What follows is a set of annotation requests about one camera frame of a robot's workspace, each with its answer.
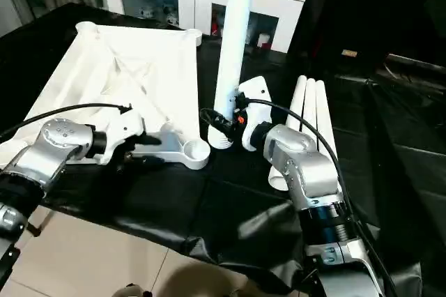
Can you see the white plastic table leg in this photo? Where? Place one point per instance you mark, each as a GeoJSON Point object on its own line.
{"type": "Point", "coordinates": [233, 49]}
{"type": "Point", "coordinates": [311, 101]}
{"type": "Point", "coordinates": [296, 108]}
{"type": "Point", "coordinates": [324, 115]}

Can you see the white plastic table top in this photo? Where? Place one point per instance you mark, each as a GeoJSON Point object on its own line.
{"type": "Point", "coordinates": [104, 67]}

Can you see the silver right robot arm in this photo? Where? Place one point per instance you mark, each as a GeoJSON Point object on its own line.
{"type": "Point", "coordinates": [303, 171]}

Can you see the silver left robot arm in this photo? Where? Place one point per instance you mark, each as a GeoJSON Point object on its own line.
{"type": "Point", "coordinates": [52, 147]}

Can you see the black plastic mat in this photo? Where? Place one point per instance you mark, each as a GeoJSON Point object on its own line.
{"type": "Point", "coordinates": [209, 199]}

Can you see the small yellow label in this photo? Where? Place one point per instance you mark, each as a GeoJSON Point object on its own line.
{"type": "Point", "coordinates": [349, 53]}

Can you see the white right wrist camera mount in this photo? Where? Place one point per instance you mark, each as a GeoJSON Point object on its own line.
{"type": "Point", "coordinates": [256, 101]}

